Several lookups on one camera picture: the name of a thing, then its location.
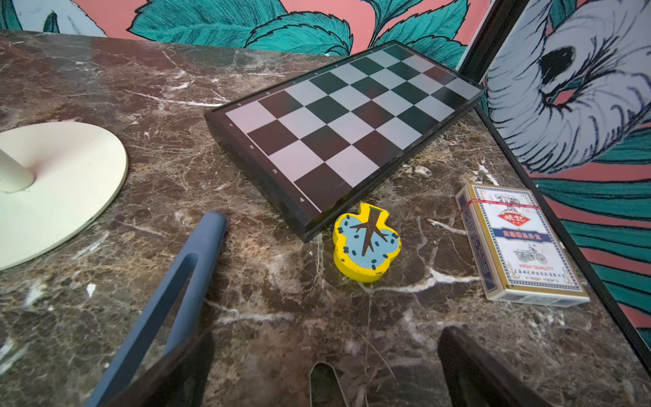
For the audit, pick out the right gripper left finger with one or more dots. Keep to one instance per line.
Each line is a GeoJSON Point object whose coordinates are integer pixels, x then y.
{"type": "Point", "coordinates": [177, 379]}

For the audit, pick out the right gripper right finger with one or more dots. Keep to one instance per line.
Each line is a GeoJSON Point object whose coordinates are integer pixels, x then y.
{"type": "Point", "coordinates": [475, 378]}

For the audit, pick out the cream utensil rack stand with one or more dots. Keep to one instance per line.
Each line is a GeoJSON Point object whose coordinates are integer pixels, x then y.
{"type": "Point", "coordinates": [56, 179]}

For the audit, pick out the playing card box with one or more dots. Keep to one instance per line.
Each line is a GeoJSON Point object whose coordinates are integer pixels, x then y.
{"type": "Point", "coordinates": [516, 251]}

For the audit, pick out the yellow tree puzzle block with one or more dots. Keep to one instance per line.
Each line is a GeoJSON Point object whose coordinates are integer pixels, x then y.
{"type": "Point", "coordinates": [365, 246]}

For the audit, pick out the black white chessboard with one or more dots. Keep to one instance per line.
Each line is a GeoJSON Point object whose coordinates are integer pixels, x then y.
{"type": "Point", "coordinates": [317, 144]}

